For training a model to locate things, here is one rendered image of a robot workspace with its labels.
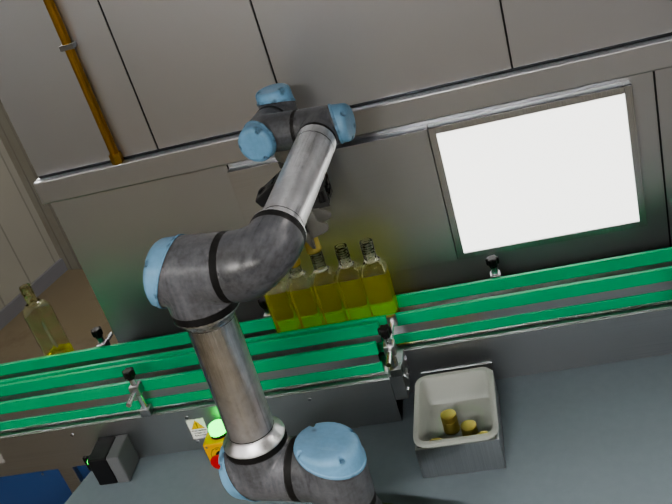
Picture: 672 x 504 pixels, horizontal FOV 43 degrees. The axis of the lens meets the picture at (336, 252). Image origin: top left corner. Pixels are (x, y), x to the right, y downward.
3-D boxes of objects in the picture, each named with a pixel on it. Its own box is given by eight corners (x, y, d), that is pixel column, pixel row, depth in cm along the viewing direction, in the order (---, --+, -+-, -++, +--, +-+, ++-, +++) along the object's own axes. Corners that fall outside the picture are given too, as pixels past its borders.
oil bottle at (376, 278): (405, 326, 200) (383, 250, 190) (405, 340, 195) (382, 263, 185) (382, 331, 201) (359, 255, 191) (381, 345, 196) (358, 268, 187)
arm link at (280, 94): (246, 99, 168) (260, 84, 175) (263, 149, 174) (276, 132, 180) (281, 93, 166) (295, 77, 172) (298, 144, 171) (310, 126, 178)
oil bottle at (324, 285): (357, 334, 203) (333, 259, 193) (356, 348, 198) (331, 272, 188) (335, 338, 204) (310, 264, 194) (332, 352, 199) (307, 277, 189)
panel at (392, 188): (644, 219, 193) (629, 80, 177) (647, 226, 191) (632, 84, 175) (273, 287, 213) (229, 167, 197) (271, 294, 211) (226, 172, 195)
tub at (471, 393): (499, 394, 190) (492, 364, 186) (506, 467, 170) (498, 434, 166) (423, 405, 194) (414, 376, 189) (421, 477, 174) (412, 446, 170)
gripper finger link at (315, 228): (333, 249, 183) (322, 209, 180) (307, 254, 184) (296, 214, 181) (335, 243, 185) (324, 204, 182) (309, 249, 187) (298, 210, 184)
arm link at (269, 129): (282, 122, 156) (300, 99, 165) (229, 130, 160) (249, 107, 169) (294, 160, 160) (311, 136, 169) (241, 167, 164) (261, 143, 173)
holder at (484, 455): (497, 381, 194) (491, 354, 191) (505, 468, 171) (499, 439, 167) (424, 392, 198) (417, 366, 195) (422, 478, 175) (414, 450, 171)
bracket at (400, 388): (412, 371, 196) (405, 347, 192) (411, 398, 187) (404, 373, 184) (397, 373, 196) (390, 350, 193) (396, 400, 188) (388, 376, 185)
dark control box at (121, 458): (141, 459, 205) (128, 433, 202) (131, 483, 199) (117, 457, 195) (110, 463, 207) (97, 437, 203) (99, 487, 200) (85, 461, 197)
